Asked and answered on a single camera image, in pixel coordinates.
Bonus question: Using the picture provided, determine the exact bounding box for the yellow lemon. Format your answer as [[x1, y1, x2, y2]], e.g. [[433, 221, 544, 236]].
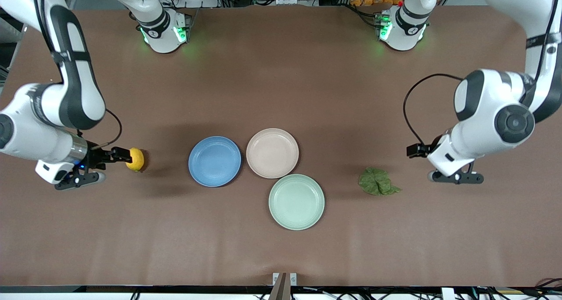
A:
[[126, 148, 145, 173]]

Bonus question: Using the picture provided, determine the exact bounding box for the green lettuce leaf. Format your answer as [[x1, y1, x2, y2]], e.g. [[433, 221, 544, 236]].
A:
[[358, 167, 401, 196]]

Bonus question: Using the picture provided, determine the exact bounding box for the blue plate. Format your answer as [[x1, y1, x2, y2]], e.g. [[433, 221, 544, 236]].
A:
[[188, 136, 242, 188]]

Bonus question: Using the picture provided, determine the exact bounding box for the pale green plate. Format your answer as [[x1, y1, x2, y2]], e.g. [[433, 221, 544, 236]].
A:
[[268, 173, 326, 231]]

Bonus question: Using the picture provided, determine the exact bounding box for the beige plate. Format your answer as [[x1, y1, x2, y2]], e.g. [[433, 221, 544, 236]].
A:
[[246, 128, 300, 179]]

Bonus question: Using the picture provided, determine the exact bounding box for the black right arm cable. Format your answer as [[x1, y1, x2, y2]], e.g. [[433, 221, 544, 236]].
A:
[[31, 0, 123, 149]]

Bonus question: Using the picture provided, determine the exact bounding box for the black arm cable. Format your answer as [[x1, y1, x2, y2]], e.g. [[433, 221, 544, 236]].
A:
[[403, 0, 562, 146], [31, 0, 123, 149]]

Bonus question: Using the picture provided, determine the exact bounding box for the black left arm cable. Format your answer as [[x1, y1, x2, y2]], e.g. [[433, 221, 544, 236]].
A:
[[403, 0, 562, 146]]

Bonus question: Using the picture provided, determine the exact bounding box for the metal table edge bracket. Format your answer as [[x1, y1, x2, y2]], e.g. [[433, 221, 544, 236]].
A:
[[272, 272, 298, 300]]

